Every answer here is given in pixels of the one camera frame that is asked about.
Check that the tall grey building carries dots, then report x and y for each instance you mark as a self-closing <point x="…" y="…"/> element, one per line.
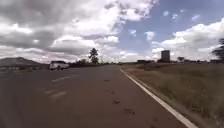
<point x="165" y="55"/>

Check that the low dark building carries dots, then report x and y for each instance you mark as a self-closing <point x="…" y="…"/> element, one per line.
<point x="144" y="61"/>

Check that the distant hill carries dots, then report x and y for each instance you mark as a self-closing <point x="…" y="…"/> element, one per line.
<point x="16" y="61"/>

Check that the dry grass verge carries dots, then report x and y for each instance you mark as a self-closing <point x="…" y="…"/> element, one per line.
<point x="186" y="83"/>

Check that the white painted lane dashes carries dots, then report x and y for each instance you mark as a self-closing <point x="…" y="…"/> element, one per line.
<point x="60" y="80"/>

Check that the white vehicle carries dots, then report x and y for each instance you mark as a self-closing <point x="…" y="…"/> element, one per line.
<point x="58" y="65"/>

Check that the grey asphalt road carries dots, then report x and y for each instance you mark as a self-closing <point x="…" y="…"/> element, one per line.
<point x="86" y="100"/>

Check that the row of low bushes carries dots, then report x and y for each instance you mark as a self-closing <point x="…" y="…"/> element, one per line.
<point x="83" y="62"/>

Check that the white painted edge line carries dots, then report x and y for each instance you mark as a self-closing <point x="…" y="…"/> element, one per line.
<point x="156" y="100"/>

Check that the tall dark tree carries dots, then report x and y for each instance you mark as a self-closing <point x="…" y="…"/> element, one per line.
<point x="93" y="56"/>

